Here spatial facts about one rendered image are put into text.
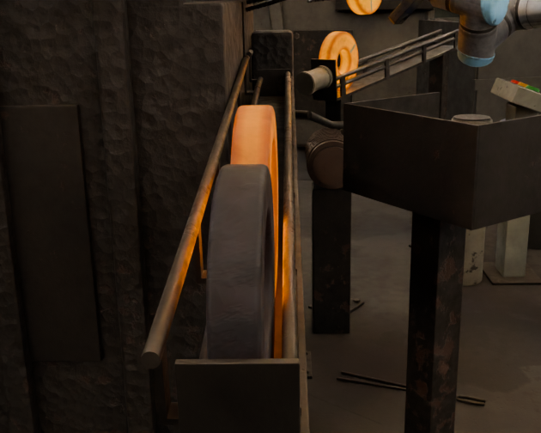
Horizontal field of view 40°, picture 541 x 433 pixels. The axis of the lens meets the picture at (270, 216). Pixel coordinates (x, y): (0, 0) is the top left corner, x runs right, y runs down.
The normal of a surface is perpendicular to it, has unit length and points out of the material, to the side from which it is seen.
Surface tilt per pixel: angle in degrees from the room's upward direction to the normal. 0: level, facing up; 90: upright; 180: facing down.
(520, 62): 90
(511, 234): 90
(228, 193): 26
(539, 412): 0
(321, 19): 90
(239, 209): 34
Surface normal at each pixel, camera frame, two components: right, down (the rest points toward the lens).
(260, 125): -0.04, -0.71
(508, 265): -0.02, 0.29
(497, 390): -0.02, -0.96
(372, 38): -0.26, 0.28
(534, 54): 0.24, 0.27
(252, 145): -0.04, -0.51
